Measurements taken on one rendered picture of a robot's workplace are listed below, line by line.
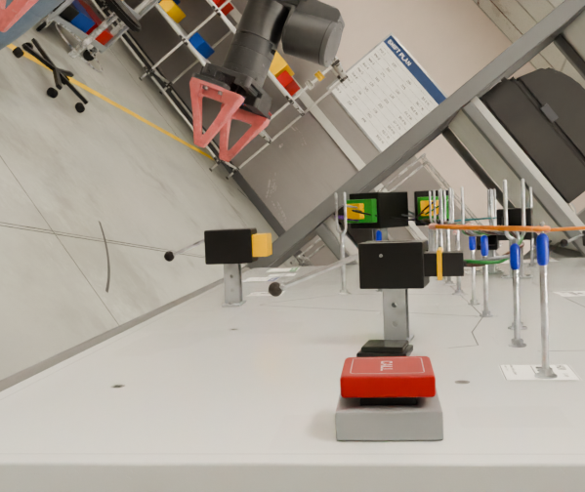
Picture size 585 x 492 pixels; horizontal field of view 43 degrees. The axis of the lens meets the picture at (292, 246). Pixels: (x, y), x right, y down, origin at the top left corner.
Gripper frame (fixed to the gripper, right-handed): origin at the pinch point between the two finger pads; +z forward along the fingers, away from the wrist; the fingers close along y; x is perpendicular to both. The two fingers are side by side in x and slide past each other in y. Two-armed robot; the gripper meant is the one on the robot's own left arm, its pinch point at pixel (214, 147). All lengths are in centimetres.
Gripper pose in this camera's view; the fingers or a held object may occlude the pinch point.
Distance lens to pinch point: 96.3
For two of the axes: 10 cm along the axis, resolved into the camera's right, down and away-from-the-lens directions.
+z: -3.7, 9.3, 0.2
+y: 2.3, 0.7, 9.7
